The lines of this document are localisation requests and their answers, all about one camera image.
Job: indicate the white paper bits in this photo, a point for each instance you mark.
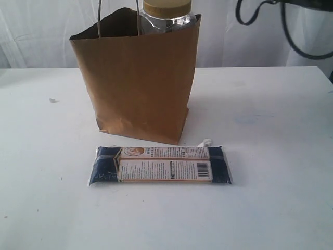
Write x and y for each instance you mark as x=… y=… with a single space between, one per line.
x=205 y=143

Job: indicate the brown paper shopping bag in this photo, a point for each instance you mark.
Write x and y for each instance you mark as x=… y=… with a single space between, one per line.
x=139 y=84

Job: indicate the dark blue noodle package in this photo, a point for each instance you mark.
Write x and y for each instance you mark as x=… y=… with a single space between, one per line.
x=160 y=164

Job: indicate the clear nut jar gold lid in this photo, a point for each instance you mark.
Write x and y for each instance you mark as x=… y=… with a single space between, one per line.
x=164 y=16

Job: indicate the white backdrop curtain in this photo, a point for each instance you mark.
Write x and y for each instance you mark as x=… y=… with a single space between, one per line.
x=35 y=34

